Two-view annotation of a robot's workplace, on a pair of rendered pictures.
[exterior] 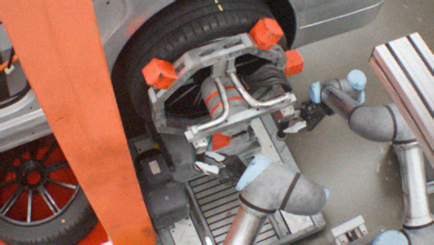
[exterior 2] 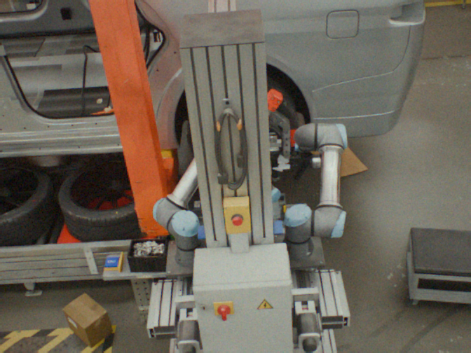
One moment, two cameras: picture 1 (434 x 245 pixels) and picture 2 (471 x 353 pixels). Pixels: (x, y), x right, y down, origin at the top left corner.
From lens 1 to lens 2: 187 cm
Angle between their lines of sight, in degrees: 30
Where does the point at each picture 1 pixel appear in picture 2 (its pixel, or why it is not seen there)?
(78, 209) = (131, 209)
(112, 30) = (176, 74)
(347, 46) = (400, 192)
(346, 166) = (359, 267)
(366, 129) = (298, 134)
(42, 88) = (97, 19)
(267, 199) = not seen: hidden behind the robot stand
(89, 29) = not seen: outside the picture
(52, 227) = (106, 214)
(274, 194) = not seen: hidden behind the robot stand
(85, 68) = (119, 15)
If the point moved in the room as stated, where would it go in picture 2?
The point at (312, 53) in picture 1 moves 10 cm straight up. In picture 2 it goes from (366, 192) to (366, 181)
